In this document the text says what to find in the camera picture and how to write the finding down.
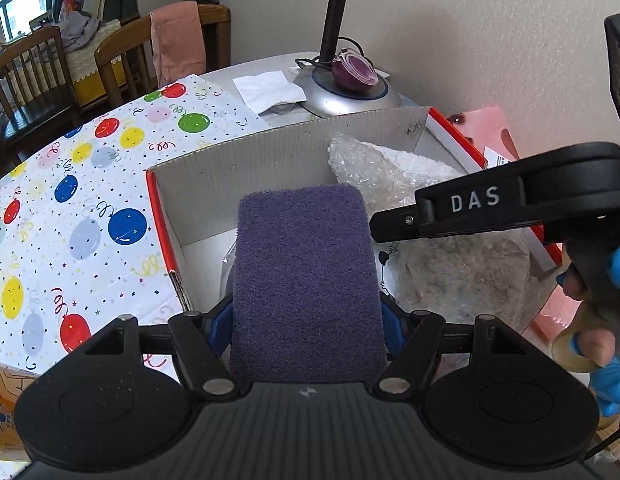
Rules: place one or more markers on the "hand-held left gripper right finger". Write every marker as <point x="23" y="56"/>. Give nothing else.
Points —
<point x="392" y="322"/>

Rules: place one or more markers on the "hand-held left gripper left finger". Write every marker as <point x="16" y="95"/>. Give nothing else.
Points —
<point x="221" y="322"/>

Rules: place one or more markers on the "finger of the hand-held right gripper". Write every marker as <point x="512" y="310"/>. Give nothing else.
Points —
<point x="395" y="222"/>

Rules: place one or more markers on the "clear bubble wrap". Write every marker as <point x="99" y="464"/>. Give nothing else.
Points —
<point x="370" y="170"/>

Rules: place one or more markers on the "clear plastic bag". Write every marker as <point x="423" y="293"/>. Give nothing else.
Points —
<point x="465" y="270"/>

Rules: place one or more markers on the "purple yellow green sponge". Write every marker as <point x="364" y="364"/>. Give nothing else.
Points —
<point x="305" y="270"/>

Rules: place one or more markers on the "red cardboard box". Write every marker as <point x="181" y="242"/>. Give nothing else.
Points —
<point x="270" y="160"/>

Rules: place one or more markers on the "person's right hand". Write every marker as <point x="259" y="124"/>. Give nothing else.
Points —
<point x="597" y="345"/>

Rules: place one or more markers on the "silver desk lamp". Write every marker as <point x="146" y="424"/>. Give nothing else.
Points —
<point x="340" y="97"/>

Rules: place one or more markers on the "purple round container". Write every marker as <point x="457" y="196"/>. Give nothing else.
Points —
<point x="355" y="67"/>

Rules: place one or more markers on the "white tissue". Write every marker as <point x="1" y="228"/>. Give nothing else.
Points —
<point x="267" y="90"/>

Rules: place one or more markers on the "balloon print tablecloth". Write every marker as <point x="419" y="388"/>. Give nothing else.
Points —
<point x="90" y="185"/>

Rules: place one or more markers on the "orange paper bag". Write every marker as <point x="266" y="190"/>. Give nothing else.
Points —
<point x="2" y="410"/>

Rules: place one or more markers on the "pink towel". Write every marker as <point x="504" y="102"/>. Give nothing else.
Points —
<point x="177" y="40"/>

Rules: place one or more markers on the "dark slatted wooden chair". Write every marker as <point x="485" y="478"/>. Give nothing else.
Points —
<point x="35" y="105"/>

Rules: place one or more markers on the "wooden chair with towel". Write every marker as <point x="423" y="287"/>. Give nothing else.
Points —
<point x="125" y="45"/>

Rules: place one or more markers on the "sofa with cushions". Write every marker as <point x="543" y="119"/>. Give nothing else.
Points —
<point x="100" y="5"/>

